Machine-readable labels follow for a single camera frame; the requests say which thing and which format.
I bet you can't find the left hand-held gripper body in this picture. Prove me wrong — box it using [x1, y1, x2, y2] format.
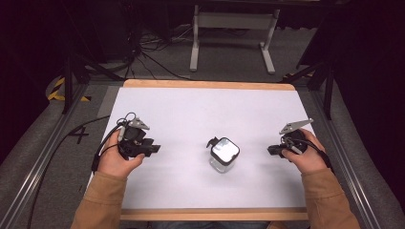
[116, 112, 156, 161]

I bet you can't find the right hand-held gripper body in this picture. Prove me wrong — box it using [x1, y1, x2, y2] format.
[278, 117, 315, 156]

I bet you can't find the clear jar with black lid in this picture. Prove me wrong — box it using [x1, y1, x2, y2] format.
[205, 135, 242, 175]

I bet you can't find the person's right hand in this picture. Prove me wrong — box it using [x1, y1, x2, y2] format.
[281, 128, 328, 175]

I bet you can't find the person's left hand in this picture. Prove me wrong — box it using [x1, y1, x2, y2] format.
[96, 138, 146, 179]

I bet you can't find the white table mat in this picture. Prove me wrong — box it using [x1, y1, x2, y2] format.
[87, 87, 316, 210]

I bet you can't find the black tripod stand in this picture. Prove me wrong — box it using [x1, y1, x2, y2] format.
[280, 53, 337, 121]
[61, 0, 126, 115]

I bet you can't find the yellow black striped floor tape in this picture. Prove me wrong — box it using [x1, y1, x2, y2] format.
[47, 76, 92, 103]

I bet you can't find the white metal stand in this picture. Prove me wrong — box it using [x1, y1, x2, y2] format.
[189, 4, 281, 75]

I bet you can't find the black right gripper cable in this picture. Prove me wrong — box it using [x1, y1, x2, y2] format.
[281, 136, 334, 174]

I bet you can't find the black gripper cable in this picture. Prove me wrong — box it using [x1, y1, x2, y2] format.
[26, 114, 129, 229]
[281, 136, 334, 174]

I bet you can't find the aluminium rail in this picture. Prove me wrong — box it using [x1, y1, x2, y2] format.
[310, 90, 383, 229]
[0, 83, 90, 229]

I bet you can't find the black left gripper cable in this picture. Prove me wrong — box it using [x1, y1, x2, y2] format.
[26, 114, 129, 229]

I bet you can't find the bundle of black floor cables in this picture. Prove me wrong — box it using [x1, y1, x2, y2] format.
[123, 22, 196, 82]

